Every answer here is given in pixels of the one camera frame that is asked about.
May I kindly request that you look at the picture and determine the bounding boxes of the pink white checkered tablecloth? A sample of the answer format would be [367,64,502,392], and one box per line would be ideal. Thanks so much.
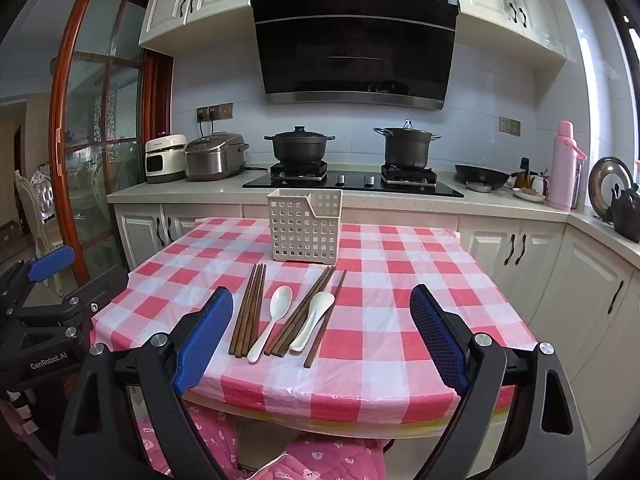
[90,216,538,426]

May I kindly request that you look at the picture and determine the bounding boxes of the white small countertop appliance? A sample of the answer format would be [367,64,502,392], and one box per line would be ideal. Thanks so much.
[145,134,188,184]

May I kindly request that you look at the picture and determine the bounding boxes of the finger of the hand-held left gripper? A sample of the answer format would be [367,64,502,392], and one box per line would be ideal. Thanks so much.
[0,245,77,307]
[9,279,122,342]

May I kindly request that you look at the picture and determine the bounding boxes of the dark tall stock pot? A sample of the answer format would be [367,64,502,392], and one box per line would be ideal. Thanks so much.
[373,120,443,171]

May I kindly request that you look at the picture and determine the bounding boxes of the black lidded casserole pot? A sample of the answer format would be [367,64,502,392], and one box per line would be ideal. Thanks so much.
[264,126,337,166]

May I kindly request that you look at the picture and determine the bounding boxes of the black kettle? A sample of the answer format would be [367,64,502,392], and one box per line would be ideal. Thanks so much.
[611,183,640,243]

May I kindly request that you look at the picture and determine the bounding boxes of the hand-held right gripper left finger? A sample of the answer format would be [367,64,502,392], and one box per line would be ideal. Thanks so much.
[56,286,234,480]

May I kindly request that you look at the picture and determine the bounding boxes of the wall socket panel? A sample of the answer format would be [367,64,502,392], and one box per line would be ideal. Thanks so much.
[196,102,234,122]

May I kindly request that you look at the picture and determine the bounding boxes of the black glass gas cooktop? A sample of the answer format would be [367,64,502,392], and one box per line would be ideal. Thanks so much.
[242,160,465,198]

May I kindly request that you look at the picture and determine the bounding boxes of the white perforated plastic basket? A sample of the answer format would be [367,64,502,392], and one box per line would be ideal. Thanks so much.
[266,188,344,264]

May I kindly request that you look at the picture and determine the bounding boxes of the white ceramic spoon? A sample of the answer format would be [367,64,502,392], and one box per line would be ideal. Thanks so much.
[247,285,294,364]
[288,291,336,353]

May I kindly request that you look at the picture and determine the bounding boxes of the pink thermos bottle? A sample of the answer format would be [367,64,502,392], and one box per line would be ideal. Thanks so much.
[547,120,588,211]

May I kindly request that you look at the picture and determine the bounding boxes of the window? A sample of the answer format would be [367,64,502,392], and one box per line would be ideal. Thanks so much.
[580,0,640,171]

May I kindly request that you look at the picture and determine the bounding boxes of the black wok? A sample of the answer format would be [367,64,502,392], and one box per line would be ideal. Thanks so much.
[454,162,512,191]

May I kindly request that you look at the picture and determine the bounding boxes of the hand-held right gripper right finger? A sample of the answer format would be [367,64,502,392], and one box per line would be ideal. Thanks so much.
[409,284,589,480]

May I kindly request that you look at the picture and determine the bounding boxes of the black range hood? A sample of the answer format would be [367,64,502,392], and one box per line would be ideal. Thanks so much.
[250,0,461,112]

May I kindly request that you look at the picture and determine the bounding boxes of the person's pink quilted clothing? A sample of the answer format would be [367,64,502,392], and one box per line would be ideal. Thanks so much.
[0,395,391,480]

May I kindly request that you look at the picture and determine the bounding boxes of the white base cabinets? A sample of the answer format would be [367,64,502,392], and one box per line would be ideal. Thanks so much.
[107,180,640,468]

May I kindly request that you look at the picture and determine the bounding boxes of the wooden framed glass door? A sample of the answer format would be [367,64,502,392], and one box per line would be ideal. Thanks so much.
[47,0,173,281]

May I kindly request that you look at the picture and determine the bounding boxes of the silver rice cooker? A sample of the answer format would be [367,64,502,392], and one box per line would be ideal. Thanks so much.
[183,132,250,182]

